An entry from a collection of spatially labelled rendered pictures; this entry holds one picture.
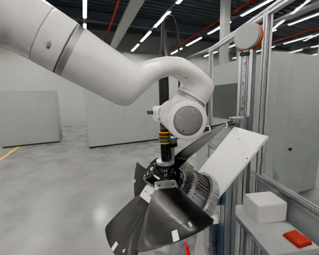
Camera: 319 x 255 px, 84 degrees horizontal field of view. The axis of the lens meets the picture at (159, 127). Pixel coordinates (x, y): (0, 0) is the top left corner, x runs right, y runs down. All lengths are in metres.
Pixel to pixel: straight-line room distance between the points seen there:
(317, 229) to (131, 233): 0.86
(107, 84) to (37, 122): 7.53
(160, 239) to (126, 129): 5.80
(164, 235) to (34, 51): 0.51
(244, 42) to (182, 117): 0.98
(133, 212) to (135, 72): 0.65
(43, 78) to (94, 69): 12.67
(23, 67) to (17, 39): 12.91
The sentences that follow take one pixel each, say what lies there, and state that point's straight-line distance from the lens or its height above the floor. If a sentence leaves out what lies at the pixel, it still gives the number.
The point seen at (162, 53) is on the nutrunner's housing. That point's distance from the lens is 0.68.
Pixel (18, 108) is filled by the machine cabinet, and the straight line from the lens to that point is 7.91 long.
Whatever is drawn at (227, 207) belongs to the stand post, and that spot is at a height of 0.99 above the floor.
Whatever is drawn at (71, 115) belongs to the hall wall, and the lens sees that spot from 12.78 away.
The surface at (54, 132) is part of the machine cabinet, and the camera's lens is 7.79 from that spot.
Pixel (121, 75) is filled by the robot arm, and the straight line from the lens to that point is 0.32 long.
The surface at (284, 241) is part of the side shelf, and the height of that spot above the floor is 0.86.
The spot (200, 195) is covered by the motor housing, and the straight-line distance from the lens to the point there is 0.82.
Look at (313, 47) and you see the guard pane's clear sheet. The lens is 1.14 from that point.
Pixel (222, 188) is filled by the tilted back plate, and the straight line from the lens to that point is 0.86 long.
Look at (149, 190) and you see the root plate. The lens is 0.84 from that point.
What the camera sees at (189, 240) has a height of 0.99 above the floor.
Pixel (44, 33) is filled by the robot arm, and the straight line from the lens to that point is 0.32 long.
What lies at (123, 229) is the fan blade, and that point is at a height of 1.00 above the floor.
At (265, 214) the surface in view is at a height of 0.92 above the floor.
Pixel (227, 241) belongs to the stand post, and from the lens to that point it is 1.12.
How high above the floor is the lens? 1.53
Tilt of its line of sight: 9 degrees down
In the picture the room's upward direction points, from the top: 2 degrees counter-clockwise
